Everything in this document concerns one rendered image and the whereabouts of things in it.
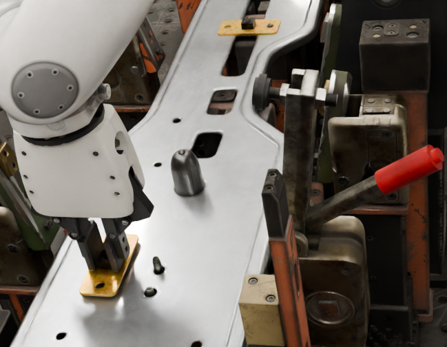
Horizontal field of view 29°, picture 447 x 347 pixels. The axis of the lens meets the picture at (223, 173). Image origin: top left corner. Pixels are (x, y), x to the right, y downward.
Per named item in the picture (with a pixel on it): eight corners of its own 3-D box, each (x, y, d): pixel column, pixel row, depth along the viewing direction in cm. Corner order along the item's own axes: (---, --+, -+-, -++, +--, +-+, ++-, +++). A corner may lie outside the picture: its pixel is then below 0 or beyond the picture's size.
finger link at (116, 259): (137, 199, 81) (152, 250, 85) (105, 198, 82) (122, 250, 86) (127, 222, 78) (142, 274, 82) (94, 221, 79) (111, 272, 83)
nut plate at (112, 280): (105, 235, 89) (102, 226, 88) (140, 236, 88) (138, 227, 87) (78, 295, 82) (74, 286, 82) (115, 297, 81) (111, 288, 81)
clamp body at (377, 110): (344, 316, 115) (319, 81, 93) (432, 321, 112) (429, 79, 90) (336, 371, 109) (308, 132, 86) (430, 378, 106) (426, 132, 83)
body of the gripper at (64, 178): (127, 80, 75) (153, 180, 82) (20, 82, 78) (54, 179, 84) (99, 132, 69) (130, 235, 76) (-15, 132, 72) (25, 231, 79)
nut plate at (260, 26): (216, 36, 119) (215, 28, 118) (222, 22, 121) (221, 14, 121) (276, 34, 116) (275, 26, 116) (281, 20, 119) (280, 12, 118)
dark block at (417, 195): (380, 292, 117) (362, 18, 92) (433, 294, 116) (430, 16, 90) (377, 319, 114) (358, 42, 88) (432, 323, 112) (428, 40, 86)
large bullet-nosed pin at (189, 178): (182, 188, 96) (171, 140, 92) (209, 188, 95) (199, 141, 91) (175, 206, 94) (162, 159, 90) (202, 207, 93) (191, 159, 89)
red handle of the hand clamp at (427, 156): (283, 206, 78) (432, 129, 69) (298, 222, 79) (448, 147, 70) (275, 238, 75) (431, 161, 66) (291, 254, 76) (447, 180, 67)
